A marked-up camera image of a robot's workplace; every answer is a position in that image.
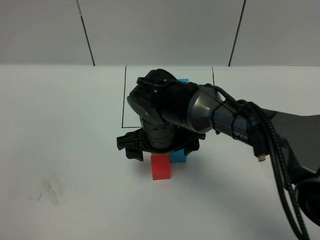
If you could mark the red block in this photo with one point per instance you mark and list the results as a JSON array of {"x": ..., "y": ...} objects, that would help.
[{"x": 160, "y": 166}]

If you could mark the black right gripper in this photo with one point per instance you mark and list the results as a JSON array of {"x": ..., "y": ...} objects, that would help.
[{"x": 158, "y": 138}]

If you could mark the orange block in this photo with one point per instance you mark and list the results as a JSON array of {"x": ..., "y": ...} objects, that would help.
[{"x": 160, "y": 154}]

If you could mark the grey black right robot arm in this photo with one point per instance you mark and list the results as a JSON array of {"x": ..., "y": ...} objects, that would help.
[{"x": 175, "y": 115}]

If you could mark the blue template block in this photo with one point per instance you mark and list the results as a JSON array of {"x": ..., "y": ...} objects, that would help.
[{"x": 184, "y": 80}]

